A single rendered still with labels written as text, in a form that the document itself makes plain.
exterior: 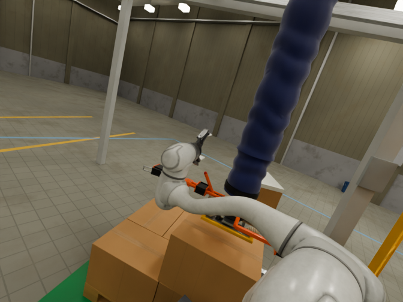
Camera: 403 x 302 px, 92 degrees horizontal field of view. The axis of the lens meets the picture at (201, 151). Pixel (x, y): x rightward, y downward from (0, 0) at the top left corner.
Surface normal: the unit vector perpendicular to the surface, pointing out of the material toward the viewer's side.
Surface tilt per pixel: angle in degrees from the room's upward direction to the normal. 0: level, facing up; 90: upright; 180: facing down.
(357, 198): 90
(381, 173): 90
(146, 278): 90
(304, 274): 18
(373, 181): 90
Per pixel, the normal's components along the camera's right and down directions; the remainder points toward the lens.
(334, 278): 0.33, -0.88
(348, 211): -0.30, 0.16
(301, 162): -0.58, 0.04
